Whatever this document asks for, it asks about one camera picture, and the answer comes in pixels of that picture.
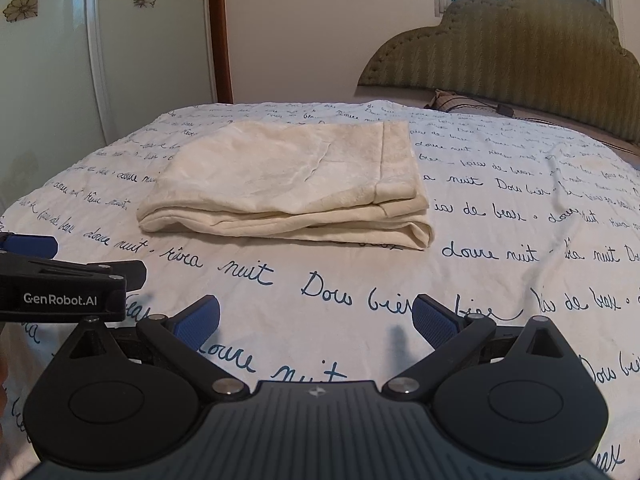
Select cream pants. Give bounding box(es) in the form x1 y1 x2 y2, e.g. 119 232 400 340
137 120 434 250

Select white bedspread with blue script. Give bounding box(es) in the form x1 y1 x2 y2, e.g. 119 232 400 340
1 101 639 479

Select wardrobe with flower decals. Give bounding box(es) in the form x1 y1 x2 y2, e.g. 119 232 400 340
1 0 216 206

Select small black device on bed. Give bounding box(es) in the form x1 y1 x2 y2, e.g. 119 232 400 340
496 104 514 117

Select striped pillow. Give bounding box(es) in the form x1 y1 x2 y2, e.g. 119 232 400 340
425 89 498 115

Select green upholstered headboard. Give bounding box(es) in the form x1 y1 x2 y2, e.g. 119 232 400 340
358 0 639 143

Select brown wooden door frame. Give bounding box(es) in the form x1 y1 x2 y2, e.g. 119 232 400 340
207 0 233 104

